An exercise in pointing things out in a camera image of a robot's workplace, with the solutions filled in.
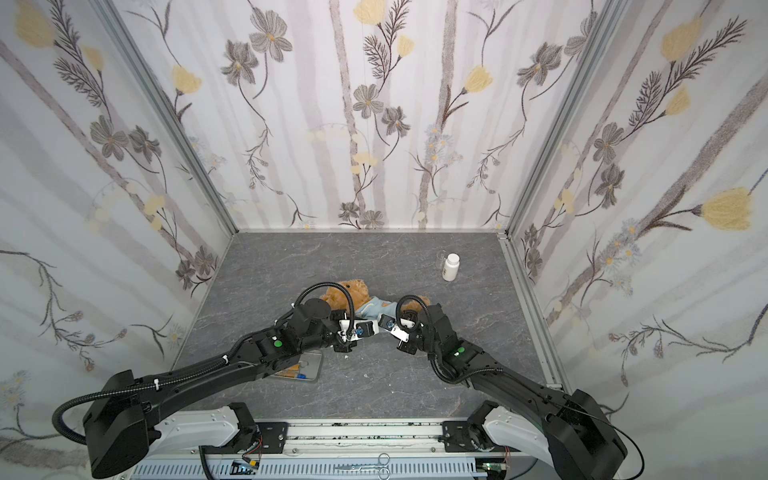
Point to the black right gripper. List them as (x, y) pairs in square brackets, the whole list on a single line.
[(411, 336)]

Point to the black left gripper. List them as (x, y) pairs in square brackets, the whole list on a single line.
[(344, 335)]

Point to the light blue fleece hoodie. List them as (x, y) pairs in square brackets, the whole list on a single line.
[(371, 311)]

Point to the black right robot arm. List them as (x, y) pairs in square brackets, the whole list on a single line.
[(581, 441)]

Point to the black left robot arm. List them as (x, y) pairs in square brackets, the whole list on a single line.
[(119, 424)]

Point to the white plastic bottle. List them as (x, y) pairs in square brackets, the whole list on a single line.
[(450, 267)]

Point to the clear plastic cup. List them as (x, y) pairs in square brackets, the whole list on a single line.
[(440, 259)]

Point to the metal scissors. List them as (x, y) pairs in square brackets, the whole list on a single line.
[(380, 468)]

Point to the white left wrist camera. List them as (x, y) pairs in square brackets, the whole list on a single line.
[(359, 329)]

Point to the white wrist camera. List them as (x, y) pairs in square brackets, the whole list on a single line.
[(359, 329), (389, 324)]

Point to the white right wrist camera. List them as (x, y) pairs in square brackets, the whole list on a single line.
[(389, 324)]

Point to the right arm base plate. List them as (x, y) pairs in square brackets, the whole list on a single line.
[(462, 436)]

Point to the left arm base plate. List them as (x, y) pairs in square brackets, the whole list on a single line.
[(264, 437)]

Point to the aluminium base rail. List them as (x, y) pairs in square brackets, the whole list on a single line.
[(314, 447)]

